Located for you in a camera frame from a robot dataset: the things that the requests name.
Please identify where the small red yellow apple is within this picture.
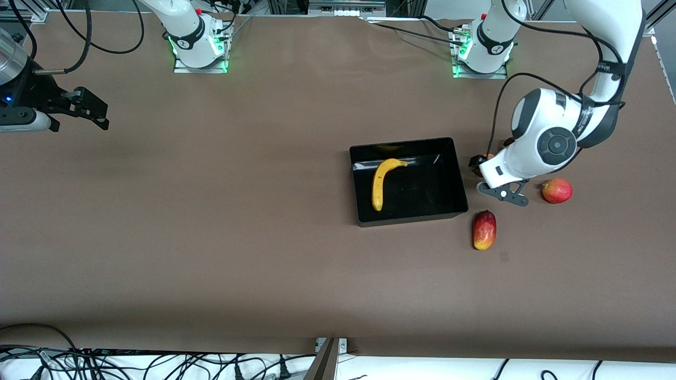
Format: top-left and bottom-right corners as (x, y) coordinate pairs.
(473, 153), (496, 178)

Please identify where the black plastic tray box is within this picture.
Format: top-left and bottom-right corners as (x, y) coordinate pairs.
(349, 137), (470, 228)

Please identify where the yellow banana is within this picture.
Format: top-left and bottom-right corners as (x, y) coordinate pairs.
(371, 158), (409, 212)

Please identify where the red yellow mango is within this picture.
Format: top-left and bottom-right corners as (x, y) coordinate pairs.
(472, 210), (497, 251)

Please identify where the white power strip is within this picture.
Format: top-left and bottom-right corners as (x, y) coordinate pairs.
(308, 0), (387, 17)

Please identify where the grey metal strut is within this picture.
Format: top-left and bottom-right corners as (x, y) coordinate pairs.
(303, 338), (340, 380)

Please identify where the aluminium frame profile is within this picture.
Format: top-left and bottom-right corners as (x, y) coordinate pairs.
(0, 7), (50, 25)
(643, 0), (676, 35)

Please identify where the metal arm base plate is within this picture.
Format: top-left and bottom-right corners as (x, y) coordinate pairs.
(452, 55), (509, 80)
(173, 50), (229, 74)

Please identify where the short black base cable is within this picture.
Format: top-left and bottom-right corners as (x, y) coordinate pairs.
(419, 14), (461, 33)

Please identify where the long black base cable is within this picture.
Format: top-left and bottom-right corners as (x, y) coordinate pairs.
(369, 22), (457, 44)

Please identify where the black arched floor cable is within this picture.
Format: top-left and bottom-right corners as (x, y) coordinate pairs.
(0, 322), (81, 354)

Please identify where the small metal bracket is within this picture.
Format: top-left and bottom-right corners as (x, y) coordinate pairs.
(315, 337), (349, 354)

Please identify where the black cable tangle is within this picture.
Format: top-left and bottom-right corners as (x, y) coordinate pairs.
(0, 345), (318, 380)

